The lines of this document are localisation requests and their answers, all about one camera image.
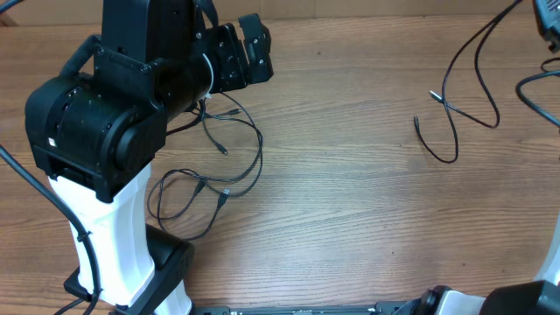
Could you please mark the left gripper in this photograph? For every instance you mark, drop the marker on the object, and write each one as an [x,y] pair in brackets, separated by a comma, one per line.
[222,44]

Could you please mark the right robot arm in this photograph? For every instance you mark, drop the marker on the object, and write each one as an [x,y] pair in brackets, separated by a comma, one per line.
[542,295]

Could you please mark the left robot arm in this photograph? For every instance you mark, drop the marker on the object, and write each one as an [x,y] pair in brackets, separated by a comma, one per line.
[96,127]

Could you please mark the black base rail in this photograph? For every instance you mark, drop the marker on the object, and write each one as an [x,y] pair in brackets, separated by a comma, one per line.
[380,308]

